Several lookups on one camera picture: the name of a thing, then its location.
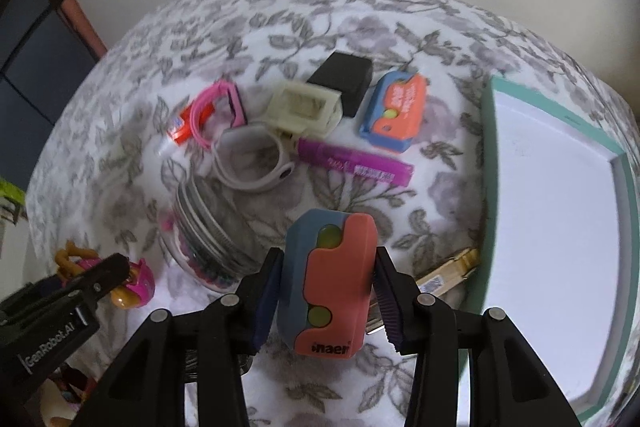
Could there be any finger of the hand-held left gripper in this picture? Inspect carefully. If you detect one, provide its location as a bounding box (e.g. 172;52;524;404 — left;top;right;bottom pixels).
20;253;132;309

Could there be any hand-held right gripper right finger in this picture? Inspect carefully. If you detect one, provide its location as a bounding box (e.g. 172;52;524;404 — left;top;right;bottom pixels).
372;246;583;427

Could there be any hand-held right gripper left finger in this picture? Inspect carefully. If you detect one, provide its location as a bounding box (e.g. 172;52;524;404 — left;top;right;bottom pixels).
75;248;286;427

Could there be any pink toy figure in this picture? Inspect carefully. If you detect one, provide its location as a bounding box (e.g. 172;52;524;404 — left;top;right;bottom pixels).
54;243;156;310

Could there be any orange blue eraser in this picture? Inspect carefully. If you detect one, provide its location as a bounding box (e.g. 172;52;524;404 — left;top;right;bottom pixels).
276;208;378;360

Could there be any glass jar with metal lid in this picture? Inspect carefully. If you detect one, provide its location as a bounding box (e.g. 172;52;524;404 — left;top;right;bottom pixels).
160;179;266;293

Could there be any pink wristband watch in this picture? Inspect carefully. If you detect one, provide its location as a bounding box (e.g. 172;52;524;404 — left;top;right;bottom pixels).
190;79;248;151

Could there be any teal cardboard box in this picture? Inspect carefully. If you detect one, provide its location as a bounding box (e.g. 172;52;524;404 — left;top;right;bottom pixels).
460;74;636;425

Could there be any blue orange correction tape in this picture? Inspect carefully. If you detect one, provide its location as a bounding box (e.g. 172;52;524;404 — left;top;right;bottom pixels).
358;72;427;154

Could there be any green packet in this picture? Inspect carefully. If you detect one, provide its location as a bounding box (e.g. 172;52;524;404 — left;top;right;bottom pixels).
0;177;26;223

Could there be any purple marker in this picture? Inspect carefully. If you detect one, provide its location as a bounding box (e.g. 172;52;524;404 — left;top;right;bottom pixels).
296;137;416;188

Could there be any red white glue tube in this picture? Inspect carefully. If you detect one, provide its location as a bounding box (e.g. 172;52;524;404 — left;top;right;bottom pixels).
159;103;216;158

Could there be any cream plastic adapter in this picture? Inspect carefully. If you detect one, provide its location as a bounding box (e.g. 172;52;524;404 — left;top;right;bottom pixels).
263;79;345;138

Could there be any dark cabinet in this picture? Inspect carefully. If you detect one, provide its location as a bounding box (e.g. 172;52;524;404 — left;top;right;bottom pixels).
0;0;108;192

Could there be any black power adapter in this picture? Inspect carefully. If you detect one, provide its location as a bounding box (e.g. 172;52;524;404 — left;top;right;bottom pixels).
306;52;373;118

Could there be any floral blanket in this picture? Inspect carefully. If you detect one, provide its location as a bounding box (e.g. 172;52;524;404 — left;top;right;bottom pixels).
25;0;640;427

